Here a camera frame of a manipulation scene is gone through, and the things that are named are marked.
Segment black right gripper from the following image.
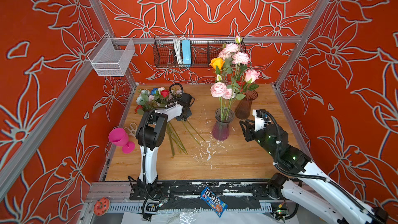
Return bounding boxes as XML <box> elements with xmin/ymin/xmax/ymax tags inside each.
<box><xmin>241</xmin><ymin>118</ymin><xmax>279</xmax><ymax>158</ymax></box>

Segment brown glass vase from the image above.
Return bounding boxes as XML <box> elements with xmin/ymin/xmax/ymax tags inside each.
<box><xmin>235</xmin><ymin>90</ymin><xmax>258</xmax><ymax>120</ymax></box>

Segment purple glass vase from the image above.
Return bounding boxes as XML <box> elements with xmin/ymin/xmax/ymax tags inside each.
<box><xmin>211</xmin><ymin>108</ymin><xmax>235</xmax><ymax>141</ymax></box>

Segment orange yellow rose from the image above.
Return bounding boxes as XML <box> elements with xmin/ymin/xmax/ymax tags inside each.
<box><xmin>209</xmin><ymin>57</ymin><xmax>225</xmax><ymax>119</ymax></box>

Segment small red rose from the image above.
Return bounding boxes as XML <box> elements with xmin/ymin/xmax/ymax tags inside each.
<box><xmin>237</xmin><ymin>81</ymin><xmax>246</xmax><ymax>88</ymax></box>

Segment pink rose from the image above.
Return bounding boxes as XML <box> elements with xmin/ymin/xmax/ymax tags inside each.
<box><xmin>236</xmin><ymin>69</ymin><xmax>260</xmax><ymax>100</ymax></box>

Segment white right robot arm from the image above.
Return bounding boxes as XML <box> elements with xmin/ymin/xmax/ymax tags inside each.
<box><xmin>239</xmin><ymin>110</ymin><xmax>389</xmax><ymax>224</ymax></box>

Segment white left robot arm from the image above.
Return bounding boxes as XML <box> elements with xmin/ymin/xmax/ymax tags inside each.
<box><xmin>135</xmin><ymin>92</ymin><xmax>194</xmax><ymax>201</ymax></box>

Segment blue and white flowers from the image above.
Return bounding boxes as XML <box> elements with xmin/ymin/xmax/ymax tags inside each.
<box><xmin>136</xmin><ymin>89</ymin><xmax>160</xmax><ymax>112</ymax></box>

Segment large red rose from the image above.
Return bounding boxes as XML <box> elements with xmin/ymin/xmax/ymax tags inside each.
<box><xmin>160</xmin><ymin>89</ymin><xmax>170</xmax><ymax>99</ymax></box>

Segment dark red flower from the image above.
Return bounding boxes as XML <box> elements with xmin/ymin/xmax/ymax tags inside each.
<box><xmin>134</xmin><ymin>105</ymin><xmax>145</xmax><ymax>115</ymax></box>

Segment light blue box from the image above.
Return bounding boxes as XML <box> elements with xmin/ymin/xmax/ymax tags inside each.
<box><xmin>181</xmin><ymin>39</ymin><xmax>192</xmax><ymax>67</ymax></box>

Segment pink plastic goblet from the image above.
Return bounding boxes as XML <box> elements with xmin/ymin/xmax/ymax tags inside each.
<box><xmin>108</xmin><ymin>128</ymin><xmax>135</xmax><ymax>154</ymax></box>

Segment white mesh basket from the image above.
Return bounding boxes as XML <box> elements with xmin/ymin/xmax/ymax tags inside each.
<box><xmin>88</xmin><ymin>33</ymin><xmax>135</xmax><ymax>77</ymax></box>

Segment blue candy bag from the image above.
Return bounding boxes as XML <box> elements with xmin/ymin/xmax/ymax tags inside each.
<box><xmin>200</xmin><ymin>186</ymin><xmax>228</xmax><ymax>218</ymax></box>

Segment black wire basket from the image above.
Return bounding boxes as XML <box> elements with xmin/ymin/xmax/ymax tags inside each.
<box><xmin>153</xmin><ymin>34</ymin><xmax>235</xmax><ymax>68</ymax></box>

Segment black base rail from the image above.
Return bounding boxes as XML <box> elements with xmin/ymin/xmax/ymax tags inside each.
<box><xmin>129</xmin><ymin>179</ymin><xmax>296</xmax><ymax>215</ymax></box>

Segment white cable bundle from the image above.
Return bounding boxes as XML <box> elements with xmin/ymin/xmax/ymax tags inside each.
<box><xmin>172</xmin><ymin>36</ymin><xmax>184</xmax><ymax>66</ymax></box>

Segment beige handled scissors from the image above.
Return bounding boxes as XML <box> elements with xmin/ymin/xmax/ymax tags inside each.
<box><xmin>124</xmin><ymin>123</ymin><xmax>138</xmax><ymax>137</ymax></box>

